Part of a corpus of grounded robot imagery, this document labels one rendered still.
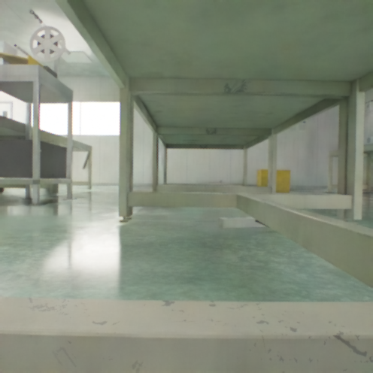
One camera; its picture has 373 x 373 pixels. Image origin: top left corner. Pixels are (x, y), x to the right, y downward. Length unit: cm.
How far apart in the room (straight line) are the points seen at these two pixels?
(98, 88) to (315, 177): 603
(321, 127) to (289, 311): 828
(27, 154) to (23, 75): 60
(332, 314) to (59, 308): 15
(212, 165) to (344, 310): 746
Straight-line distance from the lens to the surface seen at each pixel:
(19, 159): 266
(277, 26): 113
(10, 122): 319
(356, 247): 50
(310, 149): 826
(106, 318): 17
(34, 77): 266
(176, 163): 760
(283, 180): 631
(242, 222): 140
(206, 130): 295
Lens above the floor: 22
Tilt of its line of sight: 2 degrees down
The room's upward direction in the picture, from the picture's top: 1 degrees clockwise
